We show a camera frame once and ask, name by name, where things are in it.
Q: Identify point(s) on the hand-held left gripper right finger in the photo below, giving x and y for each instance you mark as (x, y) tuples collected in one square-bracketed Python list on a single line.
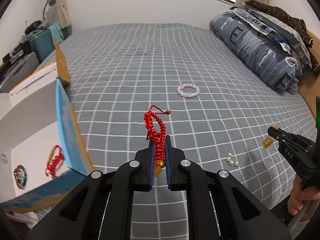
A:
[(168, 165)]

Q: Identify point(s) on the teal suitcase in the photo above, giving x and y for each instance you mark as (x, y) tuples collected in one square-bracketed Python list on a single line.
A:
[(42, 43)]

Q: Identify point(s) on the person's right hand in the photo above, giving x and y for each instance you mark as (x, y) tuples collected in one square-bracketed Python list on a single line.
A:
[(295, 202)]

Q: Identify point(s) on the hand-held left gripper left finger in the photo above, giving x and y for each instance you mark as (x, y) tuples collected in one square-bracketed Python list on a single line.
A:
[(151, 160)]

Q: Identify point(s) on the grey checked pillow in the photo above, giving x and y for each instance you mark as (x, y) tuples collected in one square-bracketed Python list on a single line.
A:
[(287, 32)]

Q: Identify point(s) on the grey suitcase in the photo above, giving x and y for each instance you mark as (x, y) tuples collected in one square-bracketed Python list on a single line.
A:
[(20, 71)]

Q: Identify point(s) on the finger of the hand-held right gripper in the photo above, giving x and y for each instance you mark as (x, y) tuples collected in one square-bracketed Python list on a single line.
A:
[(287, 138), (287, 153)]

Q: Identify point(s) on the grey checked bed sheet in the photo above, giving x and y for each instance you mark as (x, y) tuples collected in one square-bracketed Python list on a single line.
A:
[(140, 62)]

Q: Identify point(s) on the wooden headboard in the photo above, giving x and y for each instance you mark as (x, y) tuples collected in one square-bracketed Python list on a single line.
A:
[(310, 90)]

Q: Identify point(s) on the blue-grey printed folded quilt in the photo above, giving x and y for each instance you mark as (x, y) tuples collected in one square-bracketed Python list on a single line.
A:
[(250, 47)]

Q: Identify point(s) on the dark cluttered devices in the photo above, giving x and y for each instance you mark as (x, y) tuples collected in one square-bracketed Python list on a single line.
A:
[(12, 55)]

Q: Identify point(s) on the black bag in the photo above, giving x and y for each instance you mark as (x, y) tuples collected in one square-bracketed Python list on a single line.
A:
[(36, 26)]

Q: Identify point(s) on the blue and yellow cardboard box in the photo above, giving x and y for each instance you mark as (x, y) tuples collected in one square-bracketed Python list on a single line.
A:
[(30, 120)]

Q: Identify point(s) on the brown patterned blanket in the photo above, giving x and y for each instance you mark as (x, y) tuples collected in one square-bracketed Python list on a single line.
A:
[(285, 12)]

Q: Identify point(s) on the blue desk lamp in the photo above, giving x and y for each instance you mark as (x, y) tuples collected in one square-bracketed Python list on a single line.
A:
[(50, 0)]

